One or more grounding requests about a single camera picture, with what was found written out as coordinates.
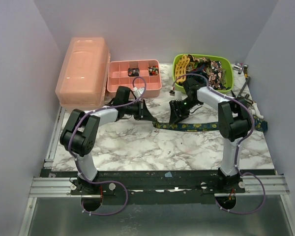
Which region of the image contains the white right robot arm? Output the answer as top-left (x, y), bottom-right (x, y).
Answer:
top-left (169, 73), bottom-right (254, 193)

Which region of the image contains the green plastic bin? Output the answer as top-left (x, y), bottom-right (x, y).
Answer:
top-left (173, 54), bottom-right (234, 94)

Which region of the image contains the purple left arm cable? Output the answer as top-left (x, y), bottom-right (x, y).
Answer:
top-left (67, 76), bottom-right (148, 217)

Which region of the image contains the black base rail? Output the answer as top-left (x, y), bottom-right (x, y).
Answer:
top-left (45, 170), bottom-right (276, 205)

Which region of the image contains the aluminium extrusion rail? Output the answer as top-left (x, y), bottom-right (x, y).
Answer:
top-left (29, 175), bottom-right (290, 198)

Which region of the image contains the white plastic fitting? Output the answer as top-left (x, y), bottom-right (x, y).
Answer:
top-left (248, 102), bottom-right (264, 119)

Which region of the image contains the grey metal clamp tool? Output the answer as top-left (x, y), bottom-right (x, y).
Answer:
top-left (236, 78), bottom-right (253, 111)

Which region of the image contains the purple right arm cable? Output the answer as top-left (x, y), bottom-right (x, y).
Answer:
top-left (171, 73), bottom-right (266, 215)

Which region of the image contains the pink compartment tray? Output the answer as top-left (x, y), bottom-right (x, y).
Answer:
top-left (106, 59), bottom-right (162, 98)

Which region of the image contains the rolled colourful tie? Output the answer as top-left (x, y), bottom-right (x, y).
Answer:
top-left (148, 65), bottom-right (159, 76)

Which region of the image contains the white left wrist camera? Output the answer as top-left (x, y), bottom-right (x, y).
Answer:
top-left (132, 87), bottom-right (145, 98)

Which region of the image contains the pink translucent storage box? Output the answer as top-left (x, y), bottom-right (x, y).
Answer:
top-left (55, 37), bottom-right (110, 112)

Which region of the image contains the rolled dark floral tie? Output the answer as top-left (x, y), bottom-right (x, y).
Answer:
top-left (127, 68), bottom-right (140, 77)

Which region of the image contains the green navy red striped tie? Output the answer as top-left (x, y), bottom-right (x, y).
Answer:
top-left (186, 71), bottom-right (208, 86)

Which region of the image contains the navy tie with yellow flowers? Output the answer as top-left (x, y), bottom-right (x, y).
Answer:
top-left (152, 115), bottom-right (268, 133)

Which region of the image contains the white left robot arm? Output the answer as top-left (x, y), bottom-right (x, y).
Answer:
top-left (59, 86), bottom-right (156, 194)

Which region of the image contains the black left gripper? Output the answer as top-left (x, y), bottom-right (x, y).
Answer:
top-left (124, 99), bottom-right (155, 121)

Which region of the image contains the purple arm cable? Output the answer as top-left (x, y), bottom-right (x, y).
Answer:
top-left (171, 73), bottom-right (266, 215)
top-left (67, 76), bottom-right (148, 217)

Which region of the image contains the yellow tie with beetles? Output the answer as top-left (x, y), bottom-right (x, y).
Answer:
top-left (175, 55), bottom-right (190, 85)

